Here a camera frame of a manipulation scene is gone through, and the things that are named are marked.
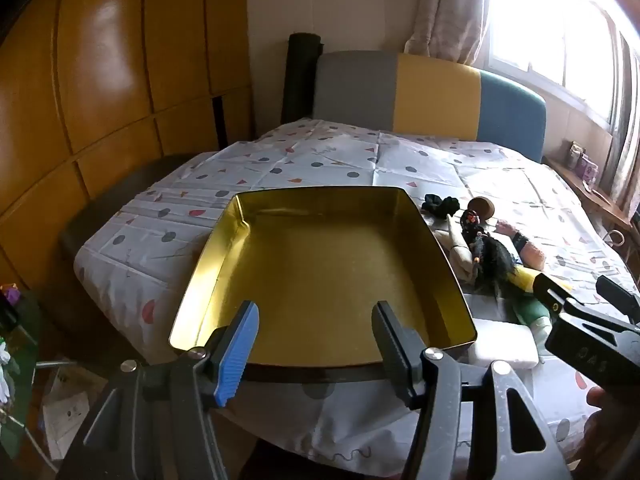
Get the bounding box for beige patterned curtain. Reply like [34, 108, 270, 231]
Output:
[607, 30, 640, 221]
[404, 0, 496, 68]

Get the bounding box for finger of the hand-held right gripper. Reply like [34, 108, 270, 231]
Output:
[532, 272, 586, 318]
[596, 275, 640, 323]

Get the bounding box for white sponge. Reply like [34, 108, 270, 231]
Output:
[467, 317, 541, 368]

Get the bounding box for window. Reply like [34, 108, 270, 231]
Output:
[487, 0, 631, 126]

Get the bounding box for black rolled mat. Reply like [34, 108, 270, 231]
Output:
[281, 32, 325, 126]

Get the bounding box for wooden windowsill shelf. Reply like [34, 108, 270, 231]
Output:
[542, 152, 636, 233]

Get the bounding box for black scrunchie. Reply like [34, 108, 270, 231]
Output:
[419, 195, 461, 218]

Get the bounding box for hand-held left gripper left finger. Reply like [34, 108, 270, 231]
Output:
[60, 301, 261, 480]

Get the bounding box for gold rectangular tin box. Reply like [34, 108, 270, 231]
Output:
[168, 186, 477, 368]

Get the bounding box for green plush item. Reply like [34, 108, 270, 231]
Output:
[512, 300, 553, 343]

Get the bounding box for wooden wardrobe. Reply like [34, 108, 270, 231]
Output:
[0, 0, 253, 291]

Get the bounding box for glass side table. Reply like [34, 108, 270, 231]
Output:
[0, 290, 91, 461]

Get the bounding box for printed white bed sheet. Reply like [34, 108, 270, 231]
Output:
[74, 117, 640, 461]

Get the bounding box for brown round wooden object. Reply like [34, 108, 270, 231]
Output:
[467, 197, 497, 221]

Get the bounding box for person's right hand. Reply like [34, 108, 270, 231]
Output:
[570, 385, 633, 480]

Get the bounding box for white paper sheets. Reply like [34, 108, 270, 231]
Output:
[40, 367, 98, 453]

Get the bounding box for grey yellow blue headboard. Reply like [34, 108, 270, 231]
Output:
[312, 50, 547, 163]

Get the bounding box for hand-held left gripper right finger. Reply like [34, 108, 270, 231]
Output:
[371, 301, 573, 480]

